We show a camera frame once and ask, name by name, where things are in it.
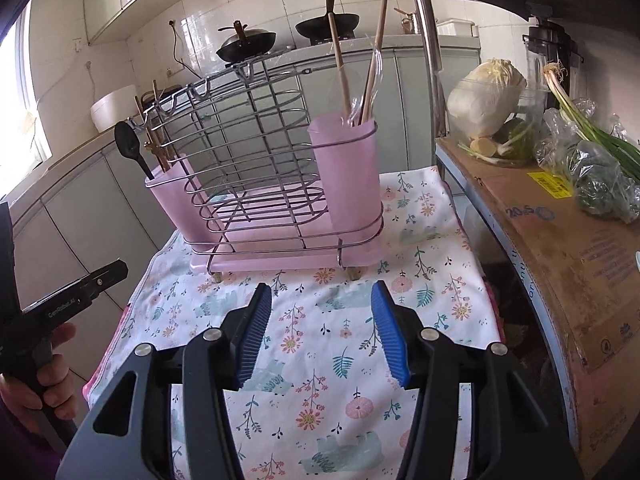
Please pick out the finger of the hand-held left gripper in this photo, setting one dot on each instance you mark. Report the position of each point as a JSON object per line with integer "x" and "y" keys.
{"x": 102, "y": 280}

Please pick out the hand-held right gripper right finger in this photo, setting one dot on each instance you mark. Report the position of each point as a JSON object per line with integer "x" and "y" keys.
{"x": 390, "y": 340}

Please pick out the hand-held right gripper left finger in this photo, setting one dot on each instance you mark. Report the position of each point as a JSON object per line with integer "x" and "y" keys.
{"x": 255, "y": 340}

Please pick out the pink utensil cup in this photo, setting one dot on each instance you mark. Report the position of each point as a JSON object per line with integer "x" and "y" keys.
{"x": 170, "y": 200}
{"x": 345, "y": 180}

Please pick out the black plastic spoon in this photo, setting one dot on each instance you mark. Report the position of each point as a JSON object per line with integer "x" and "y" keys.
{"x": 127, "y": 142}

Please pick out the brown spoon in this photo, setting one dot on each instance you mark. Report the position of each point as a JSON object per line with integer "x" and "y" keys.
{"x": 150, "y": 147}

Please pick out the wooden chopstick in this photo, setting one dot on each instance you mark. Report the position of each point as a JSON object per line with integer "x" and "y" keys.
{"x": 340, "y": 65}
{"x": 372, "y": 77}
{"x": 383, "y": 10}

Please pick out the clear plastic fork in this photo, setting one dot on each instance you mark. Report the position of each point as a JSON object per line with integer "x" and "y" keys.
{"x": 377, "y": 65}

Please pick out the person's left forearm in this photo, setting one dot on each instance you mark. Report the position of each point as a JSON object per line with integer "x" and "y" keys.
{"x": 20, "y": 455}

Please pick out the person's left hand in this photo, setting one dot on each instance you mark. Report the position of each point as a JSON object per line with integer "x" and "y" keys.
{"x": 57, "y": 395}

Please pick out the floral white cloth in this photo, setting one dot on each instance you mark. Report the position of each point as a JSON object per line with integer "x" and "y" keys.
{"x": 310, "y": 360}

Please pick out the grey kitchen cabinet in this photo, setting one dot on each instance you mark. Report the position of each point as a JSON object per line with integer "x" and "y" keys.
{"x": 80, "y": 220}

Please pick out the pink drip tray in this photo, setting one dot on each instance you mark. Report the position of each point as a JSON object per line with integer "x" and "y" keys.
{"x": 280, "y": 255}

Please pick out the pink dotted cloth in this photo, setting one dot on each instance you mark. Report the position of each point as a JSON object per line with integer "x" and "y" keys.
{"x": 97, "y": 377}

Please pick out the white pot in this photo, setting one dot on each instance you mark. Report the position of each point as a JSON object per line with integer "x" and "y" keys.
{"x": 112, "y": 110}

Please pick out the cardboard box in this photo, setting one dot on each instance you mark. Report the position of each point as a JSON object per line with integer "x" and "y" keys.
{"x": 575, "y": 260}

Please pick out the napa cabbage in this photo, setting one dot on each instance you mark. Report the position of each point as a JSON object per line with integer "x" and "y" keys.
{"x": 485, "y": 100}

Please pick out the bag of green vegetables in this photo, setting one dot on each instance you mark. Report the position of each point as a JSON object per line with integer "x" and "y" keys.
{"x": 595, "y": 180}

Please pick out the clear plastic container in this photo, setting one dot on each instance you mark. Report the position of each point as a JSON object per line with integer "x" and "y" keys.
{"x": 530, "y": 110}

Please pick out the black wok with lid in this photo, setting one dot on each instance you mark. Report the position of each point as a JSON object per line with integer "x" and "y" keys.
{"x": 247, "y": 42}

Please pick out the green scallions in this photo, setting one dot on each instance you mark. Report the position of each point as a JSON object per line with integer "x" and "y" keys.
{"x": 567, "y": 97}

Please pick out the metal shelf rack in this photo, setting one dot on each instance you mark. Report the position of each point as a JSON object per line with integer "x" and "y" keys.
{"x": 425, "y": 35}

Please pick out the white rectangular container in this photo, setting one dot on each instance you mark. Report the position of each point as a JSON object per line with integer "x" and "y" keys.
{"x": 455, "y": 27}

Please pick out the black blender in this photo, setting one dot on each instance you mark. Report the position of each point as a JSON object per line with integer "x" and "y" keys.
{"x": 550, "y": 45}

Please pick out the white wall socket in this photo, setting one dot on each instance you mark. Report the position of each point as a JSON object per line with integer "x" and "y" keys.
{"x": 77, "y": 45}

